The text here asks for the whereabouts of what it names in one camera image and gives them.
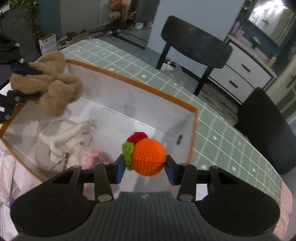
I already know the pink white crochet piece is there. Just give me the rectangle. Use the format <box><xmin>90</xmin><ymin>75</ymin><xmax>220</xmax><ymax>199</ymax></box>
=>
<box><xmin>66</xmin><ymin>146</ymin><xmax>114</xmax><ymax>170</ymax></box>

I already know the brown plush cloth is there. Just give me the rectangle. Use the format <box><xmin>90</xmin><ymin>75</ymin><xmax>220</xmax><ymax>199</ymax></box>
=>
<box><xmin>10</xmin><ymin>51</ymin><xmax>83</xmax><ymax>117</ymax></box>

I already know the orange crochet ball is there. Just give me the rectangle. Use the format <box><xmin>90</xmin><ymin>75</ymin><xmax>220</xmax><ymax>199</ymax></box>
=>
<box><xmin>121</xmin><ymin>132</ymin><xmax>166</xmax><ymax>177</ymax></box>

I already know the cream fleece sock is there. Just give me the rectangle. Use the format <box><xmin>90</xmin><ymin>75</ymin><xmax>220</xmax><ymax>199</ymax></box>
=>
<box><xmin>34</xmin><ymin>120</ymin><xmax>96</xmax><ymax>171</ymax></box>

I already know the orange cardboard box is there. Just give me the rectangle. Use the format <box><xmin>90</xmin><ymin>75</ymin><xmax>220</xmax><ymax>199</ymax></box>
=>
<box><xmin>1</xmin><ymin>60</ymin><xmax>198</xmax><ymax>181</ymax></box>

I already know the white blue carton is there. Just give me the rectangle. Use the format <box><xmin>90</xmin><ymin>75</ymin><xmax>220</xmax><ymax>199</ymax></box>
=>
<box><xmin>39</xmin><ymin>33</ymin><xmax>57</xmax><ymax>55</ymax></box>

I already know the green grid tablecloth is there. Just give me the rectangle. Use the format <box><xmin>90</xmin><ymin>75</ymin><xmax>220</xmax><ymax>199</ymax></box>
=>
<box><xmin>62</xmin><ymin>39</ymin><xmax>292</xmax><ymax>239</ymax></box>

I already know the black chair right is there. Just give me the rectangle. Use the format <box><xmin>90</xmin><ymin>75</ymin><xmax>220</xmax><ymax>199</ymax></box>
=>
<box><xmin>234</xmin><ymin>88</ymin><xmax>295</xmax><ymax>175</ymax></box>

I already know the black chair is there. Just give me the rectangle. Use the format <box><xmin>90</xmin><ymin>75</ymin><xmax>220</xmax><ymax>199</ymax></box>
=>
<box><xmin>156</xmin><ymin>16</ymin><xmax>233</xmax><ymax>96</ymax></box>
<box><xmin>234</xmin><ymin>88</ymin><xmax>295</xmax><ymax>175</ymax></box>

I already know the white drawer cabinet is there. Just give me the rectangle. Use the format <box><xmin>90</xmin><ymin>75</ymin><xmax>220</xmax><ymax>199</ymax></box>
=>
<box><xmin>209</xmin><ymin>36</ymin><xmax>277</xmax><ymax>103</ymax></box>

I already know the black chair left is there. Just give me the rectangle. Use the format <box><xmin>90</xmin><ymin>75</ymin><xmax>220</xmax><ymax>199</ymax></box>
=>
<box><xmin>156</xmin><ymin>16</ymin><xmax>233</xmax><ymax>96</ymax></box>

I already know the yellow green bottle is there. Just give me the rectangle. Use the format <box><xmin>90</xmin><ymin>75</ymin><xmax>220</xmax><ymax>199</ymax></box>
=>
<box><xmin>267</xmin><ymin>53</ymin><xmax>278</xmax><ymax>67</ymax></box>

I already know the wall mirror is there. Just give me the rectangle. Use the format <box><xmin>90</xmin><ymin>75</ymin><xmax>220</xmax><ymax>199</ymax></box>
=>
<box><xmin>248</xmin><ymin>1</ymin><xmax>295</xmax><ymax>46</ymax></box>

